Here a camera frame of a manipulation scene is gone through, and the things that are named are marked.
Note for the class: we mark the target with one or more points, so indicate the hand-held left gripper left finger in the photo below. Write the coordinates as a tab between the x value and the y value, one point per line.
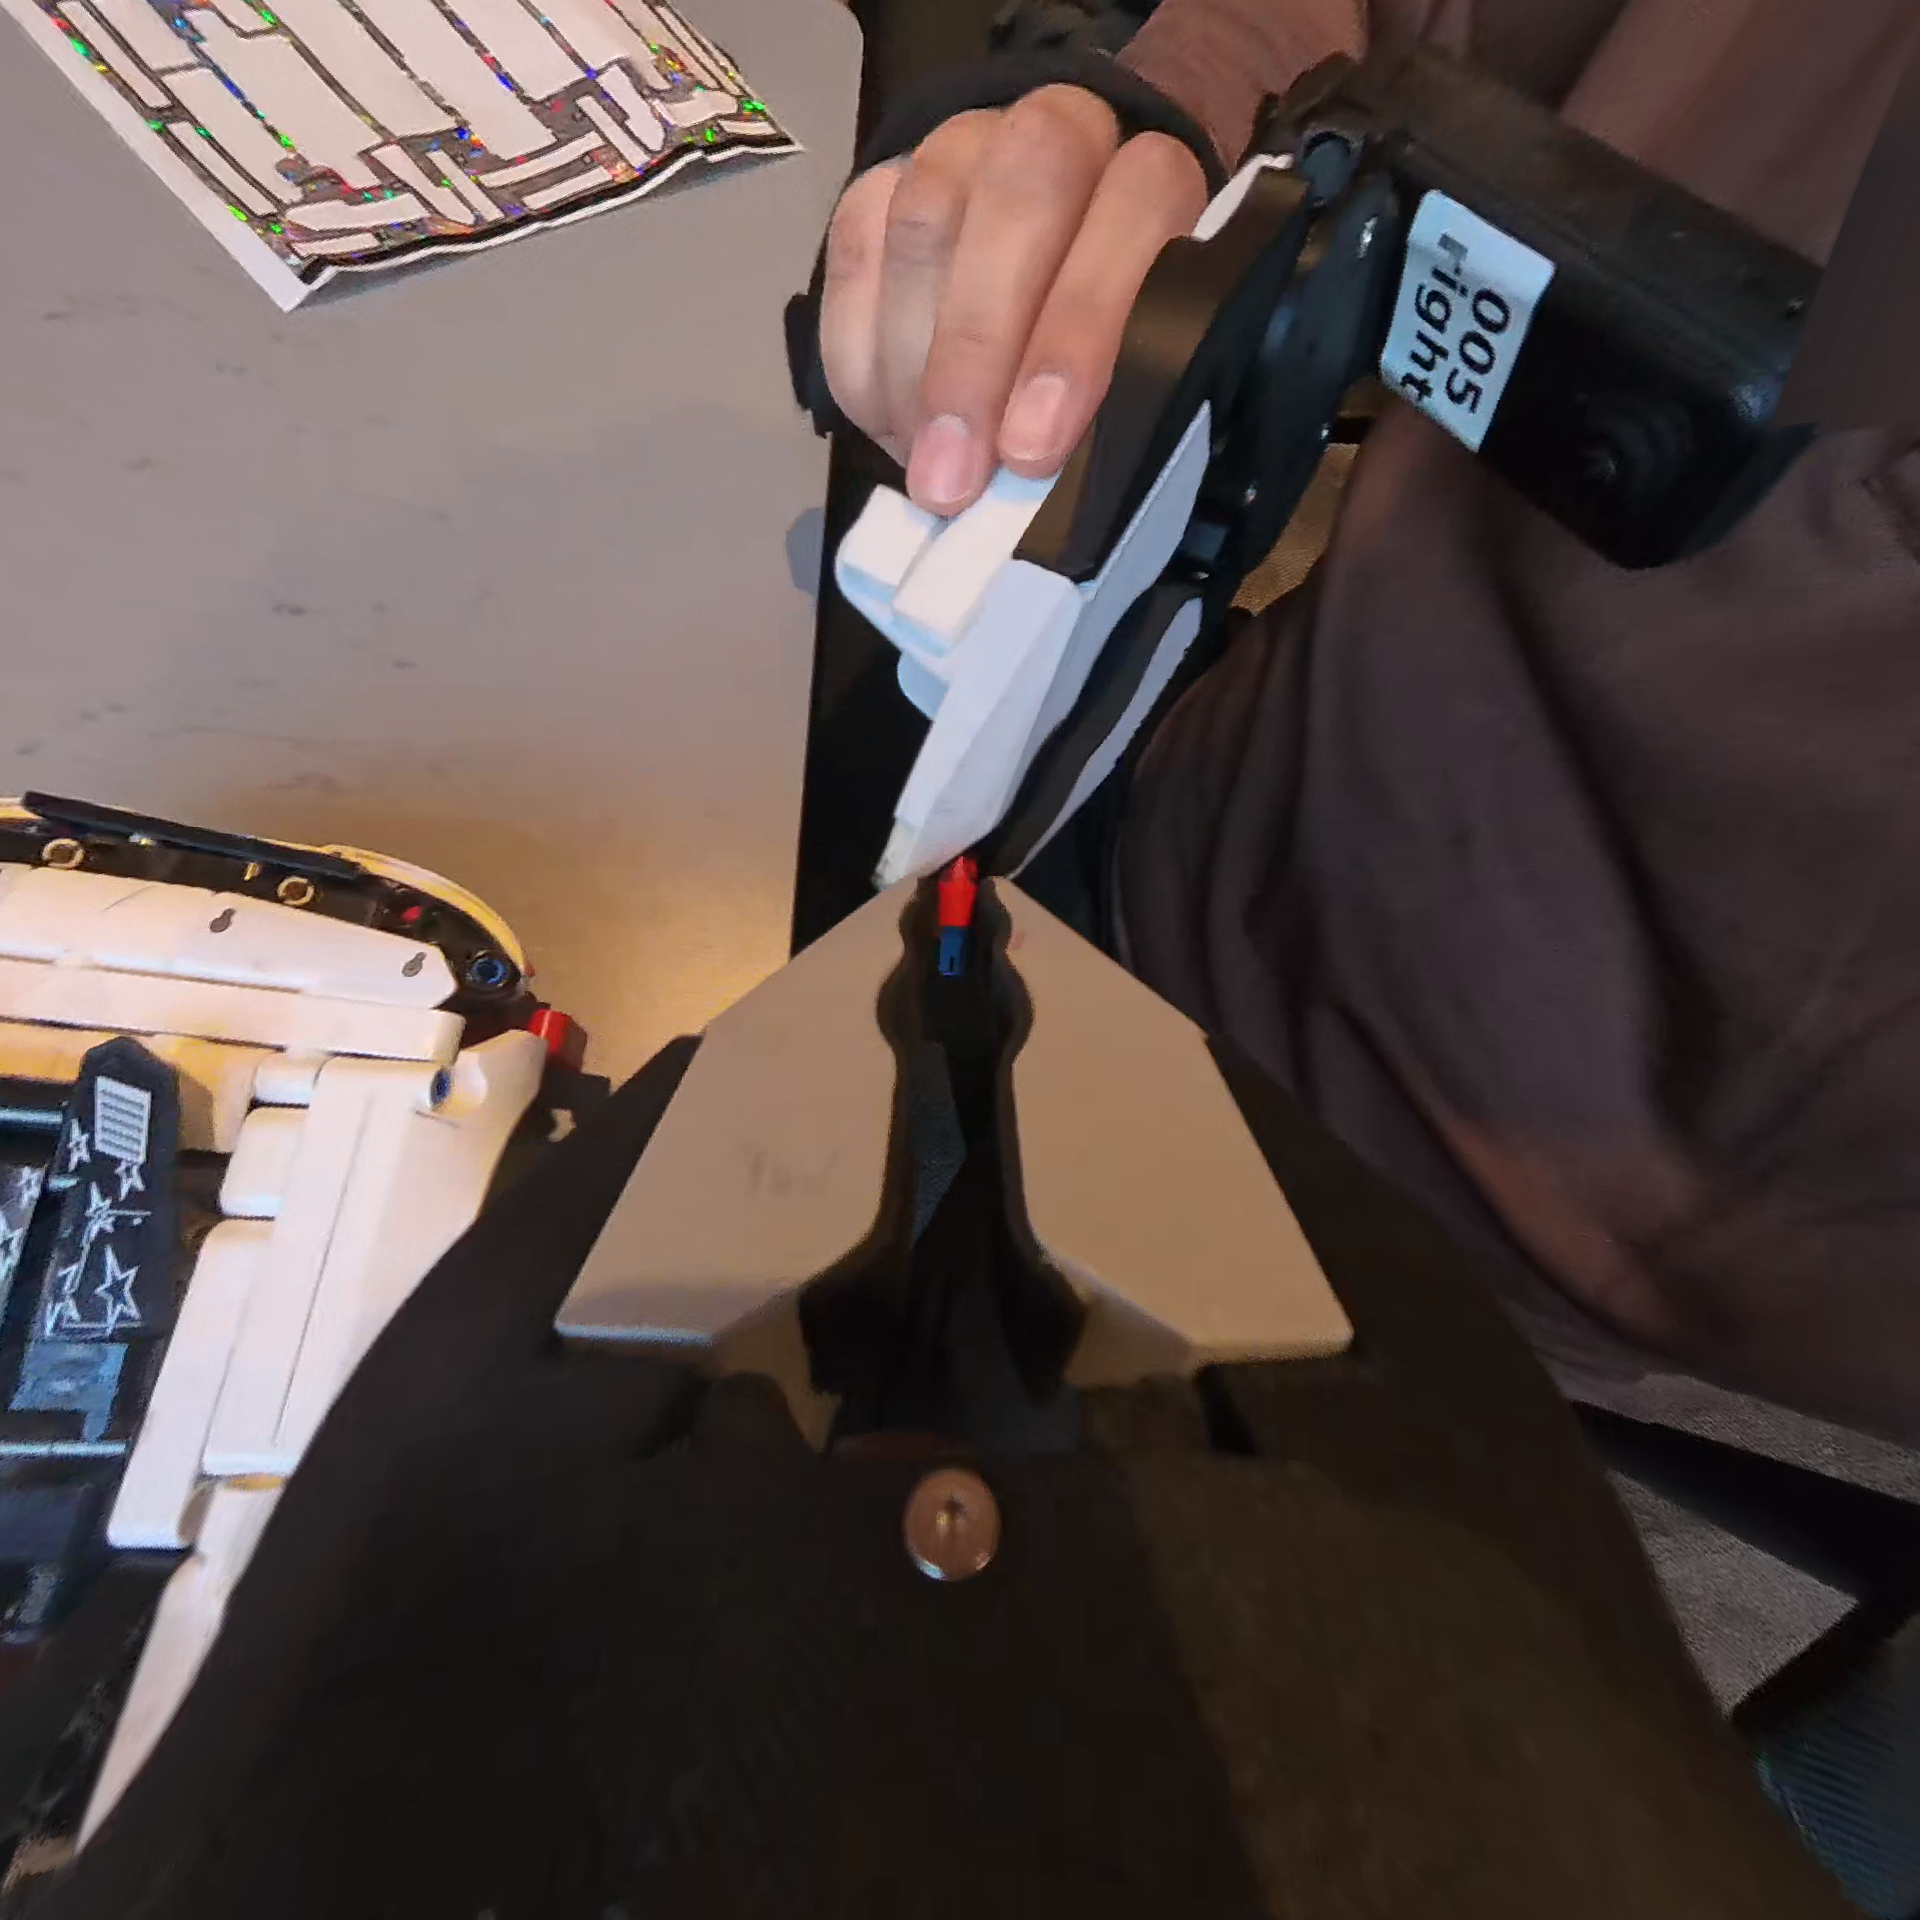
735	1184

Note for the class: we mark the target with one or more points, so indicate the person's right hand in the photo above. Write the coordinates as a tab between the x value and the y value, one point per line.
991	254

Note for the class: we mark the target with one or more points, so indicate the shiny sticker sheet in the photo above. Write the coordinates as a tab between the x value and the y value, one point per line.
376	118

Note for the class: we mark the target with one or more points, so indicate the red beam assembly blue pins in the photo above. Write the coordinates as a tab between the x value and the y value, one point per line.
954	901

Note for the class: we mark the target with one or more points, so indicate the person's right forearm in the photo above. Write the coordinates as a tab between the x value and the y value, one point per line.
1575	75

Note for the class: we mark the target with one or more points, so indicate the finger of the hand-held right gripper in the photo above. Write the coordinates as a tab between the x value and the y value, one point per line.
1126	704
991	734

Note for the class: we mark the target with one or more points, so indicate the toy race car model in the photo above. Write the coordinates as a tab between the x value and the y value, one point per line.
270	1125

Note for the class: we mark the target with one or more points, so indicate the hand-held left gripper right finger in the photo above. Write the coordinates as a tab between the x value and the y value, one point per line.
1170	1184

